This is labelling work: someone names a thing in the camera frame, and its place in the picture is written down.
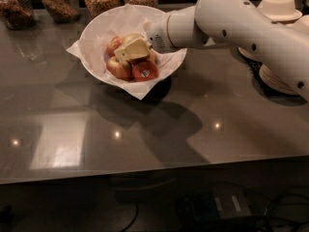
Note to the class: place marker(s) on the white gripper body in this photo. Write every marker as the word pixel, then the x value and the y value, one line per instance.
pixel 156 33

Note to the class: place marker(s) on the front right stickered apple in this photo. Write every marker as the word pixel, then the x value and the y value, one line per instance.
pixel 144 71

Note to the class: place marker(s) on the back left red apple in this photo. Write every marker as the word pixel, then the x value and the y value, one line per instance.
pixel 113 45

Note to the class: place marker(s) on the yellow-red apple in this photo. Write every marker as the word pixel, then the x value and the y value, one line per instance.
pixel 130 39

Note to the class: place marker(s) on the front left red apple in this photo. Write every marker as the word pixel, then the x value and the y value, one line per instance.
pixel 121 70

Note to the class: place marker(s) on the red apple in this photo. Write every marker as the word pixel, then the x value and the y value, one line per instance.
pixel 113 45
pixel 121 70

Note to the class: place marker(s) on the rear stack paper bowls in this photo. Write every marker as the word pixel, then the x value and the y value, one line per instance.
pixel 285 12

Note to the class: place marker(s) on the far left glass jar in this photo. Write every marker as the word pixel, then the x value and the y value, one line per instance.
pixel 17 14

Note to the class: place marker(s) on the stack paper bowls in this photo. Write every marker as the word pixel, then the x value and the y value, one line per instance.
pixel 285 12
pixel 274 82

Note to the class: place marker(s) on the white bowl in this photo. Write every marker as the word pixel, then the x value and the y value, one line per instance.
pixel 93 49

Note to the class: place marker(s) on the black rubber mat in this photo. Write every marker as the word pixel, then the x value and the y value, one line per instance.
pixel 263 90

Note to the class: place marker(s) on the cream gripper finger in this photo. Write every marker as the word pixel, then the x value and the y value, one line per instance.
pixel 128 54

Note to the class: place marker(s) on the front stack paper bowls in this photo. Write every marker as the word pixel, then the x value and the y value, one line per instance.
pixel 274 82

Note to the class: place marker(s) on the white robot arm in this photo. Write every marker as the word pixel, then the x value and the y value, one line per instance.
pixel 281 48

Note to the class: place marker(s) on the black device under table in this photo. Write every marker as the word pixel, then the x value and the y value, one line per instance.
pixel 211 206

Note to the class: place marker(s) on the white paper liner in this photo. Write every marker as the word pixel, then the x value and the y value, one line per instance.
pixel 106 26

